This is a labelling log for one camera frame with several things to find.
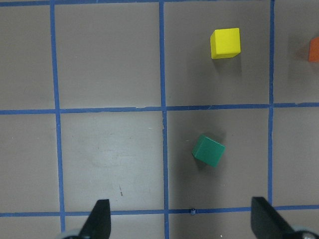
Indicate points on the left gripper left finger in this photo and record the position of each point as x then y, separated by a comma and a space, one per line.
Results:
98, 224

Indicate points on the yellow wooden block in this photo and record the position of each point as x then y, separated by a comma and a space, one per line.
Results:
225, 43

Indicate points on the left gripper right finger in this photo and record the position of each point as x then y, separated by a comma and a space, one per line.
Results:
267, 223

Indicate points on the green wooden block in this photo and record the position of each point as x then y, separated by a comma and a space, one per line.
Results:
208, 150

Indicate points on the orange wooden block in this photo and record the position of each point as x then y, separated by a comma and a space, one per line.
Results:
314, 50

